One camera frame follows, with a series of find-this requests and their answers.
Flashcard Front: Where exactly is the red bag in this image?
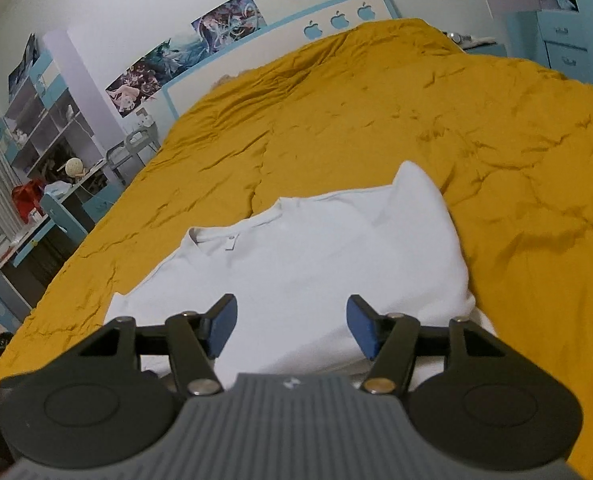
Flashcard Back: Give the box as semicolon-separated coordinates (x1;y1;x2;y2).
11;178;46;224

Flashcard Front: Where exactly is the anime wall poster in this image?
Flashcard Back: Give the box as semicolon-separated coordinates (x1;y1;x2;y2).
191;0;268;56
105;62;163;119
139;36;213;88

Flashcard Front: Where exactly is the yellow blanket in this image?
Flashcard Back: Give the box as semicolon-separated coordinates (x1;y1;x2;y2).
0;18;593;477

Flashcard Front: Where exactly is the white and blue shelf unit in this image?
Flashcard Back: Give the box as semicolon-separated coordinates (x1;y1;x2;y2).
0;30;108;177

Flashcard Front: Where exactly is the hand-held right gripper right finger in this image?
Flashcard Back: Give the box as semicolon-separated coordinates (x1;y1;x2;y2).
345;294;507;396

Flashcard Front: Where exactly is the white t-shirt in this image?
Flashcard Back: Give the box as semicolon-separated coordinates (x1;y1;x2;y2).
104;161;500;380

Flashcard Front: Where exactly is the blue nightstand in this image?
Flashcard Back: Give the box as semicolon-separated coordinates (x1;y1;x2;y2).
462;35;508;59

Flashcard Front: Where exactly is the blue and white desk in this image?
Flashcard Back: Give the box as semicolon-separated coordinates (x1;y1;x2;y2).
0;160;123;313

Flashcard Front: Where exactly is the blue drawer cabinet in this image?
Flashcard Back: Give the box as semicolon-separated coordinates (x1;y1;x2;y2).
506;9;593;95

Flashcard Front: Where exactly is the grey bedside cart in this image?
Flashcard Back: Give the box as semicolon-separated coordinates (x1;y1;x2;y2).
106;124;162;187

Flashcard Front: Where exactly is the blue chair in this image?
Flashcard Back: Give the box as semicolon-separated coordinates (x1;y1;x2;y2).
40;192;88;245

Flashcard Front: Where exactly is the white and blue headboard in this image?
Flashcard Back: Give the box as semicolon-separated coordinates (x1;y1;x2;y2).
163;0;403;122

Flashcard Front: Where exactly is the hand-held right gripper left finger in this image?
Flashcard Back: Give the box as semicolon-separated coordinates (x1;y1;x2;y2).
79;293;238;397

